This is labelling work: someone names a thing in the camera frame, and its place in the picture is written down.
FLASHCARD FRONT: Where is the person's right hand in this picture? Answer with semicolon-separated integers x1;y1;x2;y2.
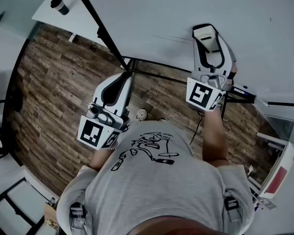
225;60;238;87

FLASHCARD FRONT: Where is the brown cardboard box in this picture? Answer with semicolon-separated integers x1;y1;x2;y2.
43;197;61;230

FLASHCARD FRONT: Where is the person's right forearm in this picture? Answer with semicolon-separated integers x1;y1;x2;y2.
200;106;229;168

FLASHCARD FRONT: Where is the black framed glass panel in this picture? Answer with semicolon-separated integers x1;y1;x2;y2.
0;177;46;235

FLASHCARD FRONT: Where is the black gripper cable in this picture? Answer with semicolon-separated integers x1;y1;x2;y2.
189;110;204;146

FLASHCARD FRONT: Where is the person's left forearm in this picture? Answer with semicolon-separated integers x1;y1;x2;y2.
89;147;116;173

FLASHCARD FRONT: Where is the grey marker tray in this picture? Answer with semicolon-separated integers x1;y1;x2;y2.
229;84;270;107

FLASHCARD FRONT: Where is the white shelf unit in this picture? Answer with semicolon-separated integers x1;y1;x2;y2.
247;131;294;200

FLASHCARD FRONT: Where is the blue capped marker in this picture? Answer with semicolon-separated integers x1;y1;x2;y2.
232;85;249;96

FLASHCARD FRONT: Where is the person's left shoe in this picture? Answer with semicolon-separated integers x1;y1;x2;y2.
135;108;148;123

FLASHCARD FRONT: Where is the grey harness strap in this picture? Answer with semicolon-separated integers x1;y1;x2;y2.
69;201;87;235
224;196;241;222

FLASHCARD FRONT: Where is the white office desk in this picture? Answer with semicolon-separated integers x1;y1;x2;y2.
31;0;111;51

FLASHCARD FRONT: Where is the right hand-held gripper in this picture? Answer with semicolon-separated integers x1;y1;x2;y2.
185;25;236;113

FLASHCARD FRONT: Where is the black framed whiteboard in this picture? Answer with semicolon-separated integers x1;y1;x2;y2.
72;0;294;105

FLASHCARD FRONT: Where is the black travel tumbler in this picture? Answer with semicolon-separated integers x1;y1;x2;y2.
50;0;70;16

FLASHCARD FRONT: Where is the white beaded bracelet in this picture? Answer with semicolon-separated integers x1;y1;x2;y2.
107;141;120;152

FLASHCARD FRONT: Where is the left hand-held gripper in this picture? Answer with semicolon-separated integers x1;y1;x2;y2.
76;71;134;150

